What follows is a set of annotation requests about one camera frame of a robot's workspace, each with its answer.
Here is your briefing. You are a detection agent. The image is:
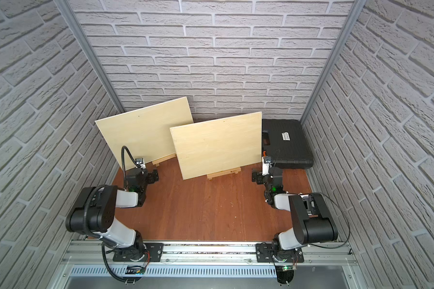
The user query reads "wooden easel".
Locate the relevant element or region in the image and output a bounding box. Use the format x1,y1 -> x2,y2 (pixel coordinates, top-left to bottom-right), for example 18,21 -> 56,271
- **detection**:
152,153 -> 177,166
207,167 -> 241,180

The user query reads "plywood board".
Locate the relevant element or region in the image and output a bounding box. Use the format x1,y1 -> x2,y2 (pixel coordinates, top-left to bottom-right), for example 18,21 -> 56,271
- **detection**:
170,112 -> 262,180
95,97 -> 194,166

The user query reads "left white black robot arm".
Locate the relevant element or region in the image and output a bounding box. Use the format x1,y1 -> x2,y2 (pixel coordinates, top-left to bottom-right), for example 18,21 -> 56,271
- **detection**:
66,168 -> 163,263

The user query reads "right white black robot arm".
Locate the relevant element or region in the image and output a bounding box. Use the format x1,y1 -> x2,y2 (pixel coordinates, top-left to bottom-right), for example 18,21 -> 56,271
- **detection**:
251,167 -> 338,263

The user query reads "black plastic tool case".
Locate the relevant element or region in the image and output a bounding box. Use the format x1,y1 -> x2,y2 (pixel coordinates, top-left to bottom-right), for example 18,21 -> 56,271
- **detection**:
262,119 -> 314,169

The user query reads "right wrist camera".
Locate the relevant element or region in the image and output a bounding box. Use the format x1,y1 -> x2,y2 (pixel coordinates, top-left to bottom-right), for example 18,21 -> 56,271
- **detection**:
262,156 -> 272,176

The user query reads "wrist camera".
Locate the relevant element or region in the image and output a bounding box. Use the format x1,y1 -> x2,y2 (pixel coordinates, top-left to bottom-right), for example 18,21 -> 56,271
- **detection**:
135,158 -> 146,170
262,156 -> 272,176

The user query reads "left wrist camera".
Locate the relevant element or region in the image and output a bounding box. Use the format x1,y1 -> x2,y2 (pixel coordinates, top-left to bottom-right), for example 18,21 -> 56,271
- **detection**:
135,158 -> 146,170

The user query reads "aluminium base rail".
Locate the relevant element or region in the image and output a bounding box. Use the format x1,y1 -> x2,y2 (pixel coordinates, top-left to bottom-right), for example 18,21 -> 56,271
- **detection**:
46,240 -> 368,289

